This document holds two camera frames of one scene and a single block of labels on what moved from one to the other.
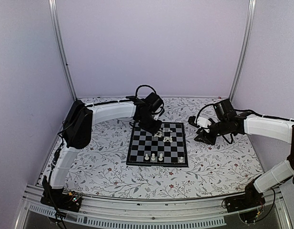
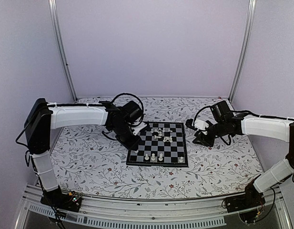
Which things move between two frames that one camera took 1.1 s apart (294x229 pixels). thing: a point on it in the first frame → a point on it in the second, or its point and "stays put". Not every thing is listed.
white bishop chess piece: [153, 158] stays put
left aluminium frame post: [53, 5] stays put
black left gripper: [155, 129] → [133, 146]
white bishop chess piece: [160, 158] stays put
